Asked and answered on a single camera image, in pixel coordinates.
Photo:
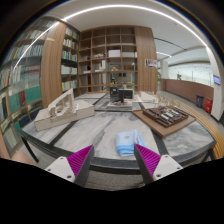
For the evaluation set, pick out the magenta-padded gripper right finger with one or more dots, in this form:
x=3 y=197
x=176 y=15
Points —
x=150 y=161

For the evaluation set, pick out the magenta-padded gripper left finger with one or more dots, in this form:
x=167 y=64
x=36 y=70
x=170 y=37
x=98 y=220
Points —
x=78 y=161

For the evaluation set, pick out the light blue towel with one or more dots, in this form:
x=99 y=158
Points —
x=126 y=143

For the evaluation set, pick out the brown model on wooden board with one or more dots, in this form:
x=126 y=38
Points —
x=163 y=128

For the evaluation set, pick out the white model on beige base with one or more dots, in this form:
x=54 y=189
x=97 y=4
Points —
x=76 y=113

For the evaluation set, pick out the person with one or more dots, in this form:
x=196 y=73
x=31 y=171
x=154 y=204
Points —
x=21 y=158

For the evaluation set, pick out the small white building model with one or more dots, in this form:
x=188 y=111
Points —
x=146 y=97

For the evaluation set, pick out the dark bin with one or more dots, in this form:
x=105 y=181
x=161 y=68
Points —
x=199 y=101

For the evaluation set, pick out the red bin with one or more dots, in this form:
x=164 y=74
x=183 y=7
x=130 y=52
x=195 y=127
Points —
x=208 y=106

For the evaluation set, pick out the dark bookshelf with books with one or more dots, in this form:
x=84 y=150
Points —
x=68 y=70

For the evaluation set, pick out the tall bookcase with colourful books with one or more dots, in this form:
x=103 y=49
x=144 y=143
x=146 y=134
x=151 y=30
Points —
x=23 y=83

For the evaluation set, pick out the open wooden shelf unit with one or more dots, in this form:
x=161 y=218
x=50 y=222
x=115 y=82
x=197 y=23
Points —
x=113 y=53

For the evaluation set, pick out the curved ceiling light strip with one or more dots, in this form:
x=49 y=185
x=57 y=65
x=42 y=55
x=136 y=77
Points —
x=133 y=6

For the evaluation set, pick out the wall poster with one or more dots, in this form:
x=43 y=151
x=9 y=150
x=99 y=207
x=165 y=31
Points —
x=151 y=63

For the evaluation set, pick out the wall screen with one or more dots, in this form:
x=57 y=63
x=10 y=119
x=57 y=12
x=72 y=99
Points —
x=217 y=79

